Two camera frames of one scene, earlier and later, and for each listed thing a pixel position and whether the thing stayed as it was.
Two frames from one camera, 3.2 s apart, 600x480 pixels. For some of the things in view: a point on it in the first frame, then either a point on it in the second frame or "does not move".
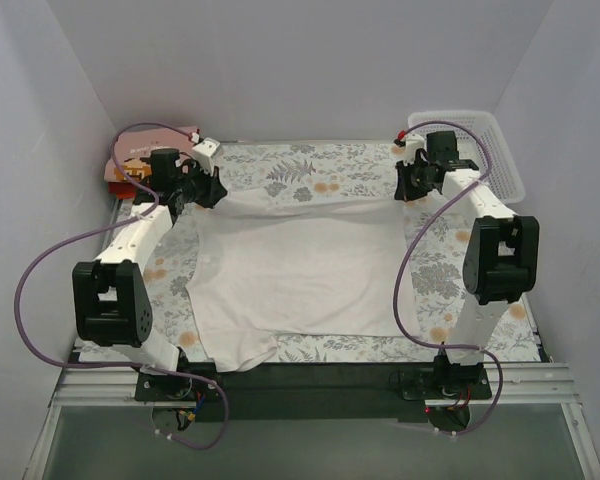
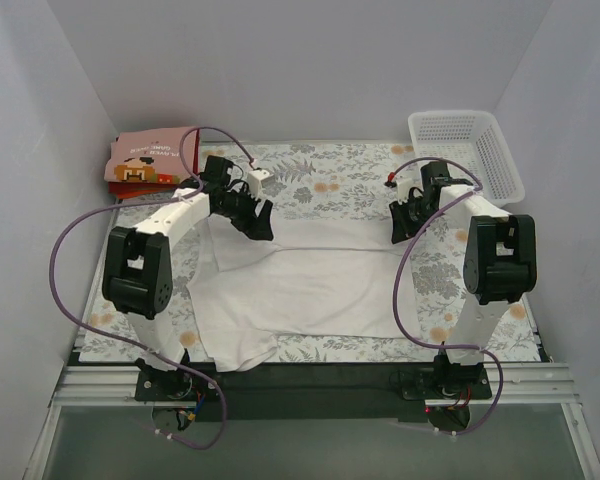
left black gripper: x=212 y=188 to x=250 y=210
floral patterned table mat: x=520 y=340 does not move
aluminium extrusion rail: x=534 y=385 does not move
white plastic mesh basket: x=502 y=174 does not move
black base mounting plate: x=299 y=392 does not move
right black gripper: x=404 y=181 to x=410 y=213
